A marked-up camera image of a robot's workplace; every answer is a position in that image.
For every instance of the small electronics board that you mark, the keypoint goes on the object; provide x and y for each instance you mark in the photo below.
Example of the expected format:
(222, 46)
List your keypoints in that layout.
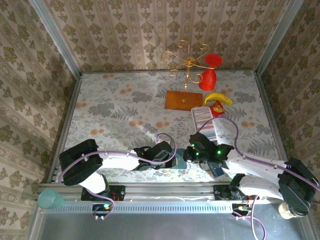
(102, 208)
(241, 208)

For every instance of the clear box of cards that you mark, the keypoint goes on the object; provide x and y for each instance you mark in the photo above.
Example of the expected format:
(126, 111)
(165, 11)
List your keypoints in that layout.
(202, 117)

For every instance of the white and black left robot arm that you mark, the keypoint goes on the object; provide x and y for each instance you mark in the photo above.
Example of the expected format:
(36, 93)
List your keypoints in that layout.
(117, 160)

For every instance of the blue credit card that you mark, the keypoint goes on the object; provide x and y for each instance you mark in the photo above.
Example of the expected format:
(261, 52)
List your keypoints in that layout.
(217, 172)

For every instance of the glass jar with black lid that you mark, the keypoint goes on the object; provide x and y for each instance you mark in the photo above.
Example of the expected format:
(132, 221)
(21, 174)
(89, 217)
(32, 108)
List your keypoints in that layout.
(285, 212)

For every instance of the yellow banana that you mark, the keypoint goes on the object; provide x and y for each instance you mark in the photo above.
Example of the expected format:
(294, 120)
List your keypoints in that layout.
(221, 97)

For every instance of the floral tablecloth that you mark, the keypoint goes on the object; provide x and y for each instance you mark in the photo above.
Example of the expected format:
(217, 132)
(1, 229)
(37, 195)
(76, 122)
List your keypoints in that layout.
(112, 95)

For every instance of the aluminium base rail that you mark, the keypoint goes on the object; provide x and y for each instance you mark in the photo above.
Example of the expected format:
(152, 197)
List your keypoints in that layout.
(170, 192)

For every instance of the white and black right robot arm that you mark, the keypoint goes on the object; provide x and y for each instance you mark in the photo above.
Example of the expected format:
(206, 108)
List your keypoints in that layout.
(257, 170)

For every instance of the teal card holder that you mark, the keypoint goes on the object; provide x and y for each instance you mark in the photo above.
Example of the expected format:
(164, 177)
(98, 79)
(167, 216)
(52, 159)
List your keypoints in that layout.
(180, 162)

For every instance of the red hourglass-shaped goblet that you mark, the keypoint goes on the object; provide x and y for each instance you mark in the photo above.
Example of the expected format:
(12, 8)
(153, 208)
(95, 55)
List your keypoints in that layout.
(208, 80)

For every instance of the red snack packet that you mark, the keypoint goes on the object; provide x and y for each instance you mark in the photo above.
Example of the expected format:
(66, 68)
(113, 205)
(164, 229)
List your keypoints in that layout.
(217, 108)

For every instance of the aluminium frame post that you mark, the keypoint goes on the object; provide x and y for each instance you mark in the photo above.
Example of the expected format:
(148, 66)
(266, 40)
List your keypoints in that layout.
(278, 37)
(56, 37)

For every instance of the teal plastic cup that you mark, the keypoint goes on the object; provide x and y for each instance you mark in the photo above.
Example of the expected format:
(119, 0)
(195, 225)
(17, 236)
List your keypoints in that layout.
(50, 198)

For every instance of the aluminium table edge rail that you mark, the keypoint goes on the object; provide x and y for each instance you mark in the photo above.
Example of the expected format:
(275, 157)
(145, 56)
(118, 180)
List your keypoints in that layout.
(65, 125)
(273, 125)

